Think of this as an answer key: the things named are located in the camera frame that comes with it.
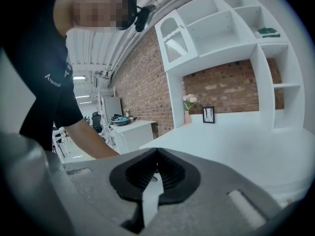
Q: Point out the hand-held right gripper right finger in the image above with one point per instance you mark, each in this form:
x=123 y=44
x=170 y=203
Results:
x=209 y=205

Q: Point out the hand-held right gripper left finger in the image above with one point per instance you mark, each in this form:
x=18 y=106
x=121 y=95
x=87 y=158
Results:
x=98 y=193

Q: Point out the person's left forearm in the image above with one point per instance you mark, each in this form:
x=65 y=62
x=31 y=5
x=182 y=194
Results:
x=91 y=141

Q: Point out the white desk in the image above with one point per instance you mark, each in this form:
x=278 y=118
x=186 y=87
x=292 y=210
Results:
x=233 y=144

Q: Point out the white side table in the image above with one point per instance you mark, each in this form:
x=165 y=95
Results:
x=137 y=134

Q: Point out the black office chair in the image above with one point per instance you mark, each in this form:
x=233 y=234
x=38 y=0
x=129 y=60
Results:
x=96 y=120

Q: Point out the dark round bowl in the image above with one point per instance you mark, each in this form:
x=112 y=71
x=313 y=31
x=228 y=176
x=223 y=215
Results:
x=120 y=122

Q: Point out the white board panel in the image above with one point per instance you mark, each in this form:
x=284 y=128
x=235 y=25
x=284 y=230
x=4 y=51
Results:
x=112 y=108

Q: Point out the pink vase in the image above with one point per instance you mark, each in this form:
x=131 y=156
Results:
x=187 y=117

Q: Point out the ceiling tube light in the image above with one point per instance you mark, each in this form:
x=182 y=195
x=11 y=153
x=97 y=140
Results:
x=80 y=77
x=82 y=96

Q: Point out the white flower bouquet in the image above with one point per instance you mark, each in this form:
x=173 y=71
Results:
x=190 y=99

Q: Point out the person's black shirt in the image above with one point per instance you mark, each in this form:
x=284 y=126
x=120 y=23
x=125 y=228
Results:
x=37 y=95

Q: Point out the white shelf hutch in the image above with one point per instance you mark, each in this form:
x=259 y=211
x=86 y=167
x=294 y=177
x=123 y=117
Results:
x=221 y=51

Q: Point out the white arched cabinet door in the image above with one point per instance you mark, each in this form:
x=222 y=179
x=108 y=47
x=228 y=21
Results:
x=176 y=48

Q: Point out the green object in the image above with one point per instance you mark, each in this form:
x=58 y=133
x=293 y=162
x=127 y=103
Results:
x=268 y=32

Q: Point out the person's head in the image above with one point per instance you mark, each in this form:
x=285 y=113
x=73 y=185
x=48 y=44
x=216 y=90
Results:
x=98 y=6

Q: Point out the black picture frame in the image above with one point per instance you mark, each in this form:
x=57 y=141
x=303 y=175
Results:
x=208 y=114

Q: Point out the black head-mounted camera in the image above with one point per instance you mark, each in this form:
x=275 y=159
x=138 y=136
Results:
x=145 y=17

